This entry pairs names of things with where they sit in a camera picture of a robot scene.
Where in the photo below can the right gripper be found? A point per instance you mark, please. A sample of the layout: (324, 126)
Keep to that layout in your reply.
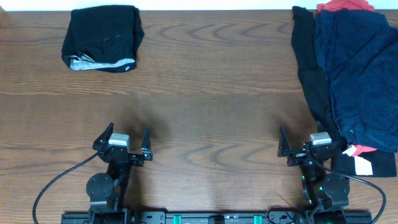
(285, 151)

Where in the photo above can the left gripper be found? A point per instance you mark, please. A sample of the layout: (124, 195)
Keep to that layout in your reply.
(101, 146)

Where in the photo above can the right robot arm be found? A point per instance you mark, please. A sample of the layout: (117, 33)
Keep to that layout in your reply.
(322, 189)

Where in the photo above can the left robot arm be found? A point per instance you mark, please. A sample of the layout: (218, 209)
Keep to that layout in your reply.
(106, 190)

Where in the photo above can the black garment in pile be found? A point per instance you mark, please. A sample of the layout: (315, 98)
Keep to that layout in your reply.
(316, 87)

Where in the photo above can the navy garment in pile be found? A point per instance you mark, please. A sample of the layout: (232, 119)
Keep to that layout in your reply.
(358, 51)

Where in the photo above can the folded black garment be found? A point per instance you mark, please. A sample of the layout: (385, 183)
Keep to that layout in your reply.
(104, 38)

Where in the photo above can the red garment in pile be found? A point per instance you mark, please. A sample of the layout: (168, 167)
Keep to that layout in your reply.
(337, 5)

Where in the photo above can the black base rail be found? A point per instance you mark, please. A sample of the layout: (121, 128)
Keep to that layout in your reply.
(273, 216)

